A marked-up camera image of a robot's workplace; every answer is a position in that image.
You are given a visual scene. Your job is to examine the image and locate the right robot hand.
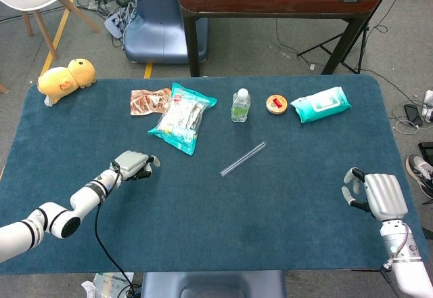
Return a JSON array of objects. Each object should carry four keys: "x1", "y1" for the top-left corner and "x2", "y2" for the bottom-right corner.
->
[{"x1": 341, "y1": 167, "x2": 409, "y2": 220}]

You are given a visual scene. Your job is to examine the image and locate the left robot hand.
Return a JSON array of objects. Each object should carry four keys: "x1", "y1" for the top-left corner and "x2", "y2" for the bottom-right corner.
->
[{"x1": 110, "y1": 150, "x2": 162, "y2": 181}]

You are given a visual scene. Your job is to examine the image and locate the clear plastic tube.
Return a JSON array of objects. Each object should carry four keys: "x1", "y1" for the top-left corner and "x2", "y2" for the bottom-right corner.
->
[{"x1": 219, "y1": 141, "x2": 267, "y2": 177}]

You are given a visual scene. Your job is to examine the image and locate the blue robot base seat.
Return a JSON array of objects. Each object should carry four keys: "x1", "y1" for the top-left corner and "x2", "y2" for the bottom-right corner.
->
[{"x1": 140, "y1": 270, "x2": 287, "y2": 298}]

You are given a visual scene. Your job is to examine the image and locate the grey sneaker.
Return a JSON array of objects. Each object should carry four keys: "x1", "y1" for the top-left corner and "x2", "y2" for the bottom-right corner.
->
[{"x1": 405, "y1": 153, "x2": 433, "y2": 200}]

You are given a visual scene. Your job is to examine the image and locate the black flat device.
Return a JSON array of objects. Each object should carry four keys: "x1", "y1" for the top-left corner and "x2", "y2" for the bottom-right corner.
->
[{"x1": 418, "y1": 141, "x2": 433, "y2": 165}]

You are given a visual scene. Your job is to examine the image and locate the brown snack pouch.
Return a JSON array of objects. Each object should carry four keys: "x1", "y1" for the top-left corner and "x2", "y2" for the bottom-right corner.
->
[{"x1": 130, "y1": 87, "x2": 173, "y2": 116}]

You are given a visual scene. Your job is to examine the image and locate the teal clear snack bag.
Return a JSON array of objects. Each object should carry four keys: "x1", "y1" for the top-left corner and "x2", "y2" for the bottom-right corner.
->
[{"x1": 147, "y1": 82, "x2": 218, "y2": 156}]

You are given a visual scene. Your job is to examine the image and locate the black phone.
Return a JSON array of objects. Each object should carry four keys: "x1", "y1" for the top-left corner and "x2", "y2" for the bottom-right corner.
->
[{"x1": 403, "y1": 104, "x2": 424, "y2": 127}]

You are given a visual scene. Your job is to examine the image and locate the blue table mat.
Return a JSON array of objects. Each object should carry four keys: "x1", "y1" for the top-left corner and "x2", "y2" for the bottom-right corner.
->
[{"x1": 0, "y1": 75, "x2": 429, "y2": 275}]

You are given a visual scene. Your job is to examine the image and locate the white power strip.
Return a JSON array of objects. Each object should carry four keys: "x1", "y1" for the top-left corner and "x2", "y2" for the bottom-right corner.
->
[{"x1": 421, "y1": 89, "x2": 433, "y2": 123}]

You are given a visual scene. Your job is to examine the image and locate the yellow plush duck toy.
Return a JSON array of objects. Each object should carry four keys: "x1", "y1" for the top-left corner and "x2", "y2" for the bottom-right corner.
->
[{"x1": 37, "y1": 58, "x2": 97, "y2": 106}]

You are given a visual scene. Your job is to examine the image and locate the teal wet wipes pack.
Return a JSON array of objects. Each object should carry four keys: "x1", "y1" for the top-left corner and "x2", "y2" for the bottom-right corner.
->
[{"x1": 290, "y1": 86, "x2": 352, "y2": 124}]

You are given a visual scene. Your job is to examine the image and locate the crumpled paper and bag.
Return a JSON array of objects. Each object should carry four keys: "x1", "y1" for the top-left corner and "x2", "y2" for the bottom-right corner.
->
[{"x1": 81, "y1": 272, "x2": 135, "y2": 298}]

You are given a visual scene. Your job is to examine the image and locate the green label water bottle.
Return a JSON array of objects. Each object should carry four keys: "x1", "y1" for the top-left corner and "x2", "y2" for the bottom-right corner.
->
[{"x1": 231, "y1": 87, "x2": 252, "y2": 123}]

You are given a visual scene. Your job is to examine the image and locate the blue grey machine base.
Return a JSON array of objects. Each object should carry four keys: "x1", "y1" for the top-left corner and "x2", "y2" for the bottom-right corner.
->
[{"x1": 122, "y1": 0, "x2": 209, "y2": 64}]

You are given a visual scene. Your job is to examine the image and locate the grey power strip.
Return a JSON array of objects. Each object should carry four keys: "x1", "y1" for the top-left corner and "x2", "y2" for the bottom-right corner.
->
[{"x1": 104, "y1": 9, "x2": 133, "y2": 39}]

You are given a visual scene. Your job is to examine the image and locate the round gold tin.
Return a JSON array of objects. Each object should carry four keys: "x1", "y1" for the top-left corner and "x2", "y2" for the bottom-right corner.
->
[{"x1": 265, "y1": 94, "x2": 289, "y2": 115}]

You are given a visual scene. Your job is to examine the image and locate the black tripod stand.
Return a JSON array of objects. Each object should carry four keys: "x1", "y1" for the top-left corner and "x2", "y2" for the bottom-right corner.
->
[{"x1": 296, "y1": 0, "x2": 412, "y2": 75}]

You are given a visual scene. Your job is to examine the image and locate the brown mahjong table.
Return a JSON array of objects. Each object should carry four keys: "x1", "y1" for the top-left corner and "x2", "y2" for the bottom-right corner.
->
[{"x1": 178, "y1": 0, "x2": 383, "y2": 78}]

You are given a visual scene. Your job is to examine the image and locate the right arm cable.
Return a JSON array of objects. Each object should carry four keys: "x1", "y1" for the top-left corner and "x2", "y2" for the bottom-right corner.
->
[{"x1": 380, "y1": 223, "x2": 412, "y2": 298}]

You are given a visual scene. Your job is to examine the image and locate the white charging cable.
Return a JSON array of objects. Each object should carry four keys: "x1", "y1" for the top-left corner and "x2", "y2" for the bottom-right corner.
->
[{"x1": 394, "y1": 118, "x2": 424, "y2": 136}]

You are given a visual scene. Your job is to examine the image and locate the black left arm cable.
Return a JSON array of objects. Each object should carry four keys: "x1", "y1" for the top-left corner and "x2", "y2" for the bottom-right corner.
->
[{"x1": 93, "y1": 162, "x2": 136, "y2": 298}]

